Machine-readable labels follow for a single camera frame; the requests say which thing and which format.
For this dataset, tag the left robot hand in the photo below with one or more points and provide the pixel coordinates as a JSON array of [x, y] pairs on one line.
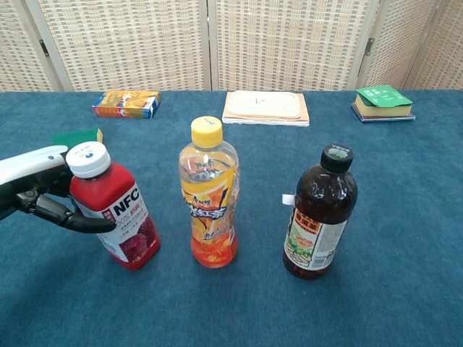
[[32, 166]]

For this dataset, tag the red NFC juice bottle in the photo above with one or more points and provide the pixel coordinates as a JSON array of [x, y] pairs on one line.
[[123, 202]]

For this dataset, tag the dark tea bottle black cap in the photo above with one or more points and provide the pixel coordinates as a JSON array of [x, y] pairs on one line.
[[322, 202]]

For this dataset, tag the green and yellow sponge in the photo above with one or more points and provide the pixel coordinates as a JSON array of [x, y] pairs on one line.
[[83, 135]]

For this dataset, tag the orange snack box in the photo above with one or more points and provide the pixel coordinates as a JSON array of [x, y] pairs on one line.
[[126, 105]]

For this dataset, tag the woven folding screen panel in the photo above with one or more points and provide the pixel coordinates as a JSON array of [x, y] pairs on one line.
[[126, 43], [448, 54], [289, 43], [18, 54], [401, 43]]

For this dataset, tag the black screen hinge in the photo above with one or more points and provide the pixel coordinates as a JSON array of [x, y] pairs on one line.
[[369, 46], [43, 47]]

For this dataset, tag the orange tea bottle yellow cap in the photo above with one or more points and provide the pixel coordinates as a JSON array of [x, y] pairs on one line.
[[210, 202]]

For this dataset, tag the beige paper tray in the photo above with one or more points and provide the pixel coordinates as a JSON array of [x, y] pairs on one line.
[[262, 104]]

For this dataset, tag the blue tablecloth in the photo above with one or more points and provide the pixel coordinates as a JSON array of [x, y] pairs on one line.
[[253, 311]]

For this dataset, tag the beige spiral notebook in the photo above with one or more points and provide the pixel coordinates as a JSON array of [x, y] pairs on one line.
[[304, 112]]

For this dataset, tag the thick book yellow pages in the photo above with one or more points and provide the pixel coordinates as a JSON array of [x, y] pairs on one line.
[[383, 110]]

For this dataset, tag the green booklet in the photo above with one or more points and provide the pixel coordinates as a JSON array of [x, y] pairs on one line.
[[383, 94]]

